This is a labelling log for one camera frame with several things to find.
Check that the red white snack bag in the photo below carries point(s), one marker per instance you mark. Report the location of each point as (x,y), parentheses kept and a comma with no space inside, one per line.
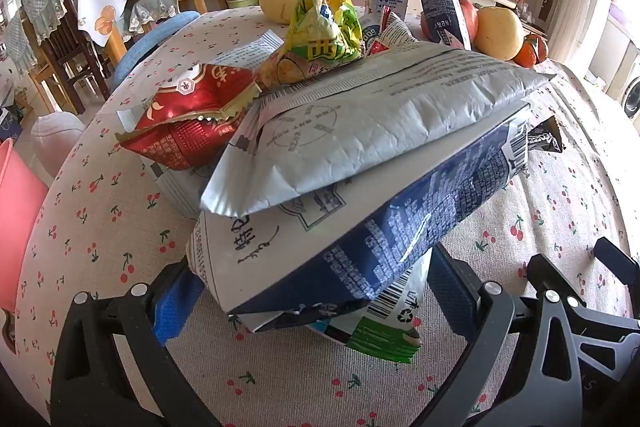
(397,38)

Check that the grey lace seat cover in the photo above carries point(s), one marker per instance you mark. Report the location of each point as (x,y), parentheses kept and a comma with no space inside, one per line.
(150,9)

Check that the orange persimmon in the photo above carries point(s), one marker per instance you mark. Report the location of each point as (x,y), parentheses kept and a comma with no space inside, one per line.
(532,52)

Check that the dark wooden chair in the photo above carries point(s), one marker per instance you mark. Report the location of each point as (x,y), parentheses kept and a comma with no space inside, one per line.
(75,57)

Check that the yellow green snack bag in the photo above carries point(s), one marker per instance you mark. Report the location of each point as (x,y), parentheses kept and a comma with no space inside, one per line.
(320,22)

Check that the blue cushion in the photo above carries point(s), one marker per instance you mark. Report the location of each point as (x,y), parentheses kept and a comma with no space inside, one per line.
(150,38)

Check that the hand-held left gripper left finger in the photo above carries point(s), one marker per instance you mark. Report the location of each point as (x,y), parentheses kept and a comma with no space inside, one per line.
(175,307)

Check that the white cushion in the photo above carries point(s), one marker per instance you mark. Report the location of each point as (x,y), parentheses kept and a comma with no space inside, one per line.
(55,137)

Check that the dark blue paper bag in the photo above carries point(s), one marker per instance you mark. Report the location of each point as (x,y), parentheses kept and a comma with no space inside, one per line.
(7,124)

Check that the pink plastic bucket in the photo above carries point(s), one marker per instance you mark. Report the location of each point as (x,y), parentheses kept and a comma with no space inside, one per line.
(15,232)

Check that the cherry print tablecloth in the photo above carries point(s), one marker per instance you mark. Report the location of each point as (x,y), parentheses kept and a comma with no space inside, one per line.
(100,232)

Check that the black snack bag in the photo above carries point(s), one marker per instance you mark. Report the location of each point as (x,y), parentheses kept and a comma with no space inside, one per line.
(544,138)

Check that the white green barcode packet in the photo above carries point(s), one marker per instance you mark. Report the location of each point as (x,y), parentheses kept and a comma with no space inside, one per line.
(387,334)

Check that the silver grey snack bag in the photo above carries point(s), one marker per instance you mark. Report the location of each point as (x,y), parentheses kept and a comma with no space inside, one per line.
(375,122)

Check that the white orange print tablecloth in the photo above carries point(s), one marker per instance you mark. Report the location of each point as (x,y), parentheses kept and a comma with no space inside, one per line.
(100,7)

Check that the red gold-trimmed snack bag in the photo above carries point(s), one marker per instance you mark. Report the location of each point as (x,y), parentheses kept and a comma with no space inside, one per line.
(185,127)

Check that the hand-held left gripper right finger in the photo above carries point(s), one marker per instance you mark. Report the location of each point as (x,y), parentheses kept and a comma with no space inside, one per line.
(452,297)

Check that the white blue small cup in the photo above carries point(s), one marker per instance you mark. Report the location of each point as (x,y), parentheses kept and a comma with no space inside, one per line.
(369,34)

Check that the navy blue white snack bag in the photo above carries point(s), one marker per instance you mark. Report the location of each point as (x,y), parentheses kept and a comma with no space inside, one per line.
(400,227)

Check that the washing machine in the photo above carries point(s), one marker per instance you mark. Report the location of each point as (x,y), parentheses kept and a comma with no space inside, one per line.
(631,87)

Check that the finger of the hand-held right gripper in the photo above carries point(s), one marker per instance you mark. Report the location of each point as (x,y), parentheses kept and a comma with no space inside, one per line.
(619,261)
(540,272)

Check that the red apple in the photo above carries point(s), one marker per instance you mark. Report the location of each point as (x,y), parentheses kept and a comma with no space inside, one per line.
(470,21)

